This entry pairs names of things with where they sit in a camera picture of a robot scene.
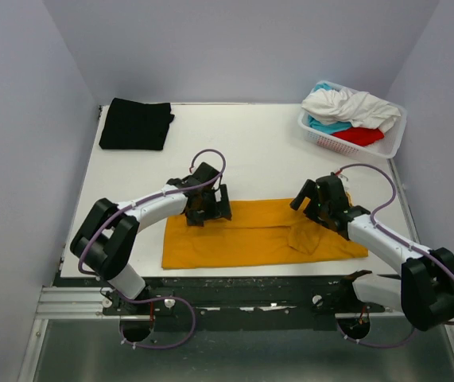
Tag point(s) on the aluminium frame rail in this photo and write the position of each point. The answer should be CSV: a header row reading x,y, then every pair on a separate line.
x,y
90,303

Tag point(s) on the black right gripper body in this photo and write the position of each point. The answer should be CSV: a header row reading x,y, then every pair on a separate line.
x,y
317,209

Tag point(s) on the white plastic laundry basket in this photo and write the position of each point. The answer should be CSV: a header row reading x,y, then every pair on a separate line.
x,y
385,148

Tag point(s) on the white crumpled t shirt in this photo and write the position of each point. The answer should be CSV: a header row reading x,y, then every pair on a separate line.
x,y
360,109

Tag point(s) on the red t shirt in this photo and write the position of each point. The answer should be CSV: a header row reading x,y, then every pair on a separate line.
x,y
360,136

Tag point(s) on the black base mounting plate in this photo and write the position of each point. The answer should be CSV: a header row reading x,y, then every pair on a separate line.
x,y
320,299

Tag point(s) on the light blue t shirt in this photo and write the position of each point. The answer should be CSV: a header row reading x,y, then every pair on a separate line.
x,y
327,129

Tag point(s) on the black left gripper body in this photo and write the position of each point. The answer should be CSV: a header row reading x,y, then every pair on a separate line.
x,y
207,209

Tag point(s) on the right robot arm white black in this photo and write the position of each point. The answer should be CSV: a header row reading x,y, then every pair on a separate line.
x,y
424,288

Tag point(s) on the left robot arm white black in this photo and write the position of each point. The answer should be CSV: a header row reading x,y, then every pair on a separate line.
x,y
105,239

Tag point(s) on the folded black t shirt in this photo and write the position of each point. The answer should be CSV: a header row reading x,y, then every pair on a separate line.
x,y
131,125

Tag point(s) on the yellow t shirt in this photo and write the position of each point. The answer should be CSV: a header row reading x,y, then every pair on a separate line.
x,y
265,232

